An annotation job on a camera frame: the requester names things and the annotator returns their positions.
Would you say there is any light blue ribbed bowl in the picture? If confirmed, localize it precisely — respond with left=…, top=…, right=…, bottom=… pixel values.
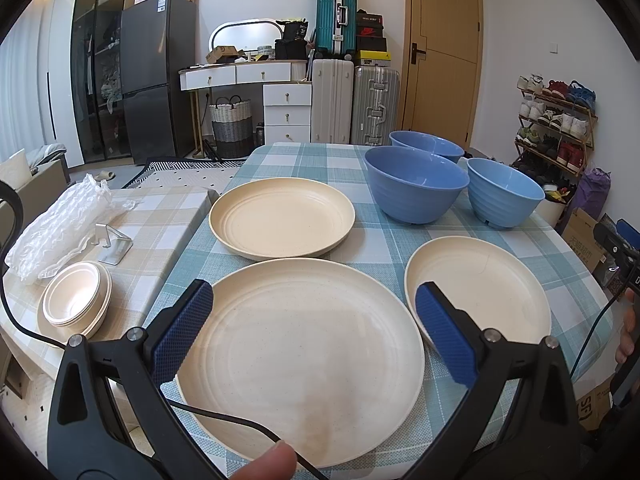
left=466, top=157, right=544, bottom=229

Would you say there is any wooden door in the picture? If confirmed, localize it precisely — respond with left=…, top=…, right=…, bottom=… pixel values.
left=399, top=0, right=484, bottom=148

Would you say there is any beige sofa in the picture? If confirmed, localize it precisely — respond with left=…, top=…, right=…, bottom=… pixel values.
left=1, top=143, right=70, bottom=229

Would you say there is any large blue bowl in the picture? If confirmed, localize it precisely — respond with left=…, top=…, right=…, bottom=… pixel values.
left=363, top=145, right=470, bottom=224

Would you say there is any teal suitcase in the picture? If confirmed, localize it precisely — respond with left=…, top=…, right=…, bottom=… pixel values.
left=314, top=0, right=357, bottom=61

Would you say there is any teal checked tablecloth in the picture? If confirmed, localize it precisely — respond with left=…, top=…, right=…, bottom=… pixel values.
left=121, top=141, right=614, bottom=480

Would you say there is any white suitcase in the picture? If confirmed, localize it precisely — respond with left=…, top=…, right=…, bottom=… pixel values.
left=310, top=58, right=354, bottom=144

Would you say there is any left hand thumb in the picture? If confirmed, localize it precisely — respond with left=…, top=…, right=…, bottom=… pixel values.
left=230, top=441, right=297, bottom=480

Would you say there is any shoe rack with shoes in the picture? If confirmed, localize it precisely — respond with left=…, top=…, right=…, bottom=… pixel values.
left=514, top=74, right=598, bottom=180

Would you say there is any patterned rug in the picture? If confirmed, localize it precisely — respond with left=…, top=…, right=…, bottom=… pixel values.
left=125, top=158, right=244, bottom=194

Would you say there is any purple bag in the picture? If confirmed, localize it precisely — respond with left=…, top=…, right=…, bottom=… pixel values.
left=555, top=168, right=611, bottom=234

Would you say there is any white dresser with drawers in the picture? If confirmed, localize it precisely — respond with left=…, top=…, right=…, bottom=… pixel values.
left=179, top=60, right=312, bottom=144

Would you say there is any silver suitcase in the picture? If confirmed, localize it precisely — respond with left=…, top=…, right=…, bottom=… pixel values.
left=350, top=66, right=400, bottom=146

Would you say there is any black cable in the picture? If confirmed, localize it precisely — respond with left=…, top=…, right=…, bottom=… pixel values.
left=0, top=179, right=329, bottom=480

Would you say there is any beige plate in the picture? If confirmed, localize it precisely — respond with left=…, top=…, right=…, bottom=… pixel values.
left=208, top=178, right=356, bottom=261

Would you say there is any white trash bin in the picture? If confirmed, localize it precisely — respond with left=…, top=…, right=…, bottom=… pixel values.
left=535, top=184, right=566, bottom=228

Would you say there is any woven laundry basket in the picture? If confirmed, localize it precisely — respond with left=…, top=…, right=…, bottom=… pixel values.
left=209, top=96, right=255, bottom=159

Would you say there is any stack of small cream plates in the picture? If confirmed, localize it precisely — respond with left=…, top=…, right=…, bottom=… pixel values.
left=37, top=261, right=113, bottom=344

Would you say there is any large cream plate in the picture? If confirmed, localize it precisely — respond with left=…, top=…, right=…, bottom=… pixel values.
left=177, top=259, right=425, bottom=468

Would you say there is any beige checked tablecloth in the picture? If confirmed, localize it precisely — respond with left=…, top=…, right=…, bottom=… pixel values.
left=1, top=186, right=217, bottom=379

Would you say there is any cardboard box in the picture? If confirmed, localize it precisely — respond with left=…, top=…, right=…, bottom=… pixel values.
left=562, top=208, right=605, bottom=272

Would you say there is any white bubble wrap bag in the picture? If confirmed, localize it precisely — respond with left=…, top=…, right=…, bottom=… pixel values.
left=4, top=174, right=137, bottom=284

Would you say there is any oval mirror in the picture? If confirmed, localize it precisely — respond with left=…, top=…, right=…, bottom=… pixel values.
left=208, top=18, right=284, bottom=52

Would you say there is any black refrigerator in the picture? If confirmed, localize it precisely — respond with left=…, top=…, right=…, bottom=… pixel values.
left=120, top=0, right=196, bottom=165

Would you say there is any metal phone stand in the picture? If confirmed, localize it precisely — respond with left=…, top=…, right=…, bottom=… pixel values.
left=93, top=223, right=134, bottom=266

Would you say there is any right hand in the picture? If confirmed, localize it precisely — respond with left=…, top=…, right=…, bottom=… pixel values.
left=615, top=288, right=637, bottom=365

